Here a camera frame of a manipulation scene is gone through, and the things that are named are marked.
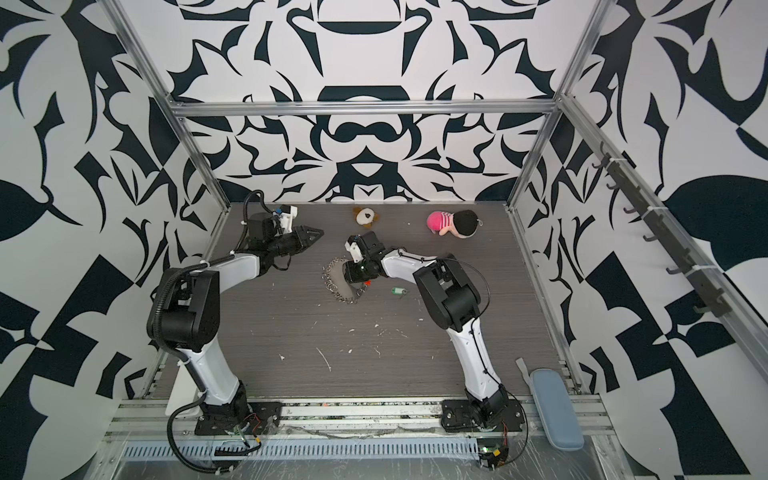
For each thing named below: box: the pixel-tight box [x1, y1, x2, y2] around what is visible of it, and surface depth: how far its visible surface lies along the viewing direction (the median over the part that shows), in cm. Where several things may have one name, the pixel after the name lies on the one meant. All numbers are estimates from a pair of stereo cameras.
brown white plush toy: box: [352, 207, 379, 228], surface depth 116 cm
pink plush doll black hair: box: [426, 209, 484, 239], surface depth 110 cm
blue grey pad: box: [530, 368, 584, 451], surface depth 75 cm
